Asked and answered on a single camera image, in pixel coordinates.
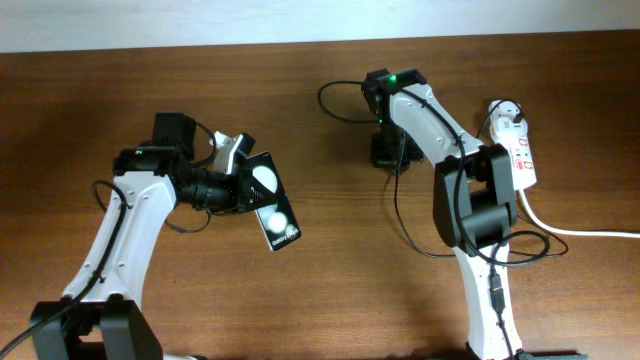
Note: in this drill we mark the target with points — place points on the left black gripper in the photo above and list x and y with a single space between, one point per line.
241 180

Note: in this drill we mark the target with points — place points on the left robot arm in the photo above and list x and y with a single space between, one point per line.
99 314

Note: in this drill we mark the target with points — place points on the white USB charger plug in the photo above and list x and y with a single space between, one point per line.
506 120

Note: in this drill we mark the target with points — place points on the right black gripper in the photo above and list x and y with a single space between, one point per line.
380 159

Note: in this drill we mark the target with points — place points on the black smartphone with white circles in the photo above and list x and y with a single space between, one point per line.
277 219

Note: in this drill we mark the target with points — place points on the white power strip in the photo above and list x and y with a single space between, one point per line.
523 171

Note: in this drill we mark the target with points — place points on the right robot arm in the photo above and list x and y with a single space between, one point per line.
474 206

